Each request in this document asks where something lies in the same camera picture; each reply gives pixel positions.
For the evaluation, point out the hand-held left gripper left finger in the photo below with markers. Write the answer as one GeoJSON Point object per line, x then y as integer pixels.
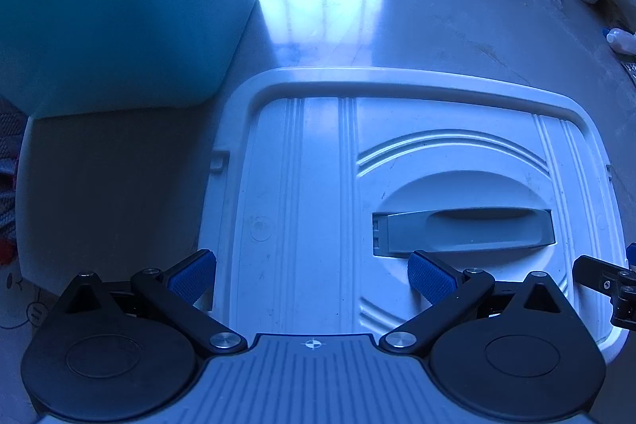
{"type": "Point", "coordinates": [193, 277]}

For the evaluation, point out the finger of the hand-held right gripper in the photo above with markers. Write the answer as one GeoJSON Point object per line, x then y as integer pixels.
{"type": "Point", "coordinates": [598, 272]}

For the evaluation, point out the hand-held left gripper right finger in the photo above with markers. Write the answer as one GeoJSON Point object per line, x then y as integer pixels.
{"type": "Point", "coordinates": [428, 277]}

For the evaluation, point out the grey desktop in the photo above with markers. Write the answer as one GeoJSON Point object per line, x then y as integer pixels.
{"type": "Point", "coordinates": [422, 6]}

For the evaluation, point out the white storage box lid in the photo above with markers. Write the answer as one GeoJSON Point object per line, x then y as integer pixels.
{"type": "Point", "coordinates": [308, 185]}

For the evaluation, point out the white printed cartoon mat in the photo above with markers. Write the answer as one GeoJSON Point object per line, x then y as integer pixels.
{"type": "Point", "coordinates": [20, 305]}

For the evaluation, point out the dark foil packet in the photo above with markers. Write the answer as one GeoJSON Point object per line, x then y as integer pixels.
{"type": "Point", "coordinates": [631, 74]}

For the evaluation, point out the small white plastic bottle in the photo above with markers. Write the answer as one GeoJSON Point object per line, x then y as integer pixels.
{"type": "Point", "coordinates": [622, 41]}

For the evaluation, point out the teal plastic storage box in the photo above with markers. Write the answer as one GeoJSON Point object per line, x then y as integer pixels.
{"type": "Point", "coordinates": [124, 6]}

